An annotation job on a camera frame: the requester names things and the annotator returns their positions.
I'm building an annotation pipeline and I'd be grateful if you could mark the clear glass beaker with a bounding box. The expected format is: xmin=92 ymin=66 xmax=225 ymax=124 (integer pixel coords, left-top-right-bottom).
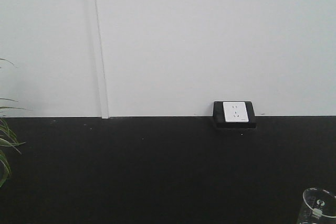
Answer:
xmin=296 ymin=188 xmax=335 ymax=224

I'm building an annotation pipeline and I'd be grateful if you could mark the green leafy plant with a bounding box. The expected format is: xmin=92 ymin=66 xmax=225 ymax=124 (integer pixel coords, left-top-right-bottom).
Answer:
xmin=1 ymin=58 xmax=26 ymax=187

